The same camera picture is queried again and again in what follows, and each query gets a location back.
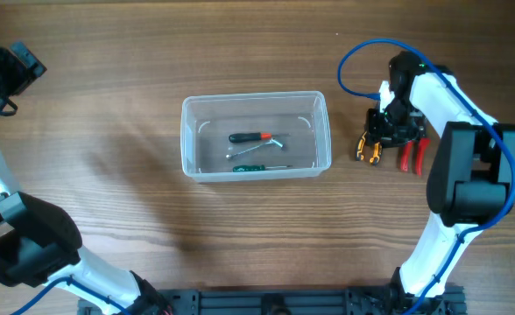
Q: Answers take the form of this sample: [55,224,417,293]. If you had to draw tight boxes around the red handled cutters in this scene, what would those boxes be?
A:
[399,137,430,177]

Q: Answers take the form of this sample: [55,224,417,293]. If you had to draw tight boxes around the orange black pliers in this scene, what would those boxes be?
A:
[354,131,383,166]

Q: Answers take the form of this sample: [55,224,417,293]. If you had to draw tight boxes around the silver socket wrench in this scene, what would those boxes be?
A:
[225,138,286,160]

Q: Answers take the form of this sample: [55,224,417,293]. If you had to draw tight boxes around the green handled screwdriver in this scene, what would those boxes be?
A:
[232,164,292,172]

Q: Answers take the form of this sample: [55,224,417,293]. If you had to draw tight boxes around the clear plastic container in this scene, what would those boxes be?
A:
[180,91,332,183]

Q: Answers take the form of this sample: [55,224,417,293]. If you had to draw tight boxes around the black red screwdriver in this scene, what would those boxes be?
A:
[228,132,285,144]

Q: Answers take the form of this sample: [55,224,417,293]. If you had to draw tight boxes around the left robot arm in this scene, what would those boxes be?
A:
[0,42,173,314]

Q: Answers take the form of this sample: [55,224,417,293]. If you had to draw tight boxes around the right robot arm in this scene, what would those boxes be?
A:
[355,52,515,314]

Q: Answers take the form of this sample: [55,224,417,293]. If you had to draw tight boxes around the right blue cable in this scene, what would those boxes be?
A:
[336,38,515,315]

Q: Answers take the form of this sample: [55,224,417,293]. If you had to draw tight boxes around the blue cable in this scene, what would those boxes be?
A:
[336,38,515,315]
[10,276,131,315]

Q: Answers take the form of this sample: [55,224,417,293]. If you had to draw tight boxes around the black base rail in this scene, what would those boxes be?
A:
[77,286,468,315]

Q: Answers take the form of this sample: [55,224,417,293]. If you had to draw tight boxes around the left blue cable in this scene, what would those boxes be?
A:
[10,276,131,315]

